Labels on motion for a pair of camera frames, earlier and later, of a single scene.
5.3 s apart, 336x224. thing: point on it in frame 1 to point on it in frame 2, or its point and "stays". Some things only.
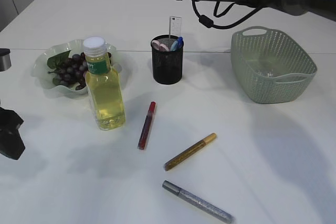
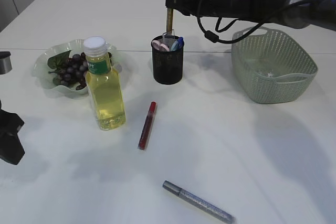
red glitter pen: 146,126 stays
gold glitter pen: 210,137 to 169,23
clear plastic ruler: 175,25 to 168,38
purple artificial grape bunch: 69,70 stays
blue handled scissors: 177,45 stays
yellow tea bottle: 105,86 stays
